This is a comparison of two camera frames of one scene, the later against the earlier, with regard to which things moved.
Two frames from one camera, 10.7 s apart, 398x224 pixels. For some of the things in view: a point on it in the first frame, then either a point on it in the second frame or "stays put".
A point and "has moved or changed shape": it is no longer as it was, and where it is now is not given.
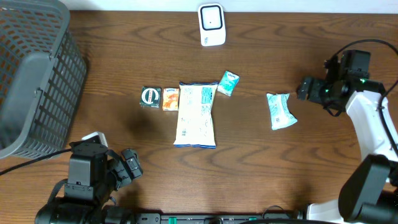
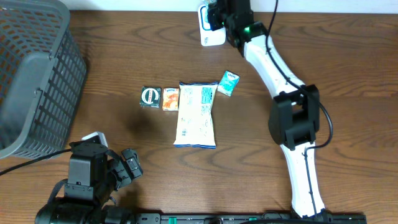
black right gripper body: x=319 y=90 to x=216 y=15
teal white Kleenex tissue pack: x=228 y=83 stays put
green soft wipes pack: x=280 y=115 has moved or changed shape
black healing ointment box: x=150 y=97 stays put
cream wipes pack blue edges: x=194 y=122 stays put
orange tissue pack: x=171 y=99 stays put
